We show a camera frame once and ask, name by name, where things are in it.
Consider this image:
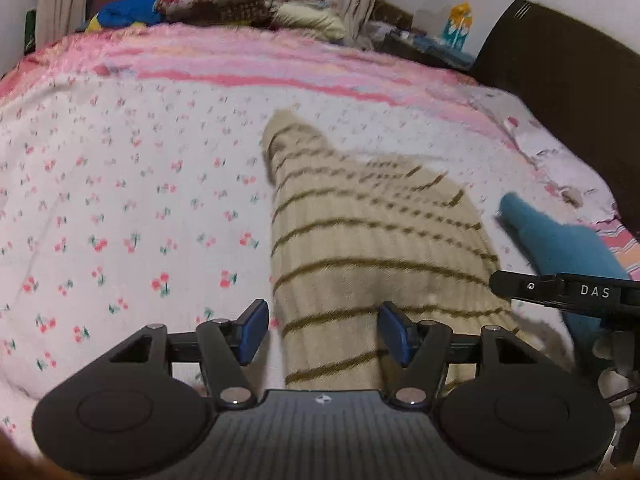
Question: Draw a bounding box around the dark bedside table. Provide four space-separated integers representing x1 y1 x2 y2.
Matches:
369 0 475 73

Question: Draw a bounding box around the pink striped blanket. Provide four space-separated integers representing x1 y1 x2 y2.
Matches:
1 25 639 276

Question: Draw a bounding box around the teal fleece folded garment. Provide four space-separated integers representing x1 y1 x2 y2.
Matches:
494 192 634 361

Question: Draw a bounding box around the beige left curtain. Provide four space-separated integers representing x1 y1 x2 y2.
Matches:
34 0 96 51

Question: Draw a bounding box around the pale green pillow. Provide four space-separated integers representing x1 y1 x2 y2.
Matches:
271 0 347 44

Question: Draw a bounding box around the dark wooden headboard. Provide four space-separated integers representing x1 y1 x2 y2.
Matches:
471 0 640 234

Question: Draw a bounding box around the white floral pillowcase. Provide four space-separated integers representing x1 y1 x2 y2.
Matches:
466 86 617 223

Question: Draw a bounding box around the blue and yellow clothing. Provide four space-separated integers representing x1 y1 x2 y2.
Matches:
85 0 163 32

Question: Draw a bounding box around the beige striped ribbed sweater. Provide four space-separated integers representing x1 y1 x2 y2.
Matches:
260 108 576 391

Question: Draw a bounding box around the cherry print bed sheet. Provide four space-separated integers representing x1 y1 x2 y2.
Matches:
1 81 590 452

